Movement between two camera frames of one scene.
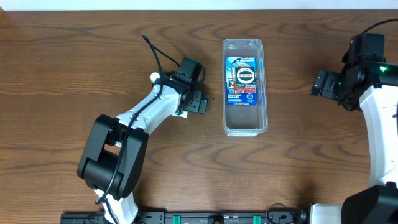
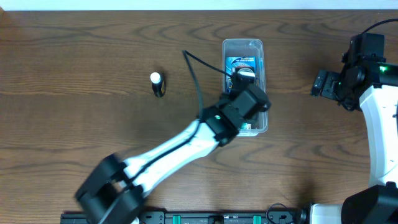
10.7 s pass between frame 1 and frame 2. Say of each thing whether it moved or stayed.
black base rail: stayed
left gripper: moved
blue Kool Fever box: stayed
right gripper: stayed
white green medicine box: moved
